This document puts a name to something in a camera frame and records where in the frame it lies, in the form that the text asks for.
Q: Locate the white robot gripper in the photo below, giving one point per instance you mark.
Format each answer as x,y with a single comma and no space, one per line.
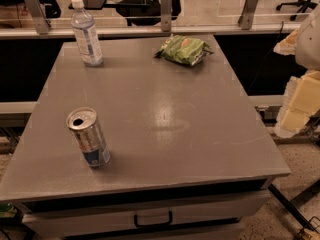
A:
310,40

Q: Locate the black office chair far right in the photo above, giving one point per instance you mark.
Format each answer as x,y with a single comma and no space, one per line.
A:
303,5

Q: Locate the grey metal bracket middle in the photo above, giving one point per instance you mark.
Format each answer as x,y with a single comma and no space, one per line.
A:
166,15

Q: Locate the silver blue redbull can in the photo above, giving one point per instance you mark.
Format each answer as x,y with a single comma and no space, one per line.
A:
84,125

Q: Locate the grey metal bracket left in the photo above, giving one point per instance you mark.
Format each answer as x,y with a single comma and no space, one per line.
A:
39,20

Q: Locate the clear plastic water bottle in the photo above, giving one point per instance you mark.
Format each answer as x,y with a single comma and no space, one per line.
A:
86,35

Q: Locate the black office chair base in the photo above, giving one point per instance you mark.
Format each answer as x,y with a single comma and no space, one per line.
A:
144,12

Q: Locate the grey drawer with black handle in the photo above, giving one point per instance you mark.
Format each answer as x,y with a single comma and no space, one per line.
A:
132,216

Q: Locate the grey metal bracket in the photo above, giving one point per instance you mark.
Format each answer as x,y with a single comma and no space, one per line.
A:
166,15
246,18
39,20

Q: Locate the grey metal bracket right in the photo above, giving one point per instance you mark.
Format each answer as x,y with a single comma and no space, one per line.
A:
246,18

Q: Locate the green chip bag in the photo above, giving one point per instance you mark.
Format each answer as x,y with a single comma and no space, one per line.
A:
184,50

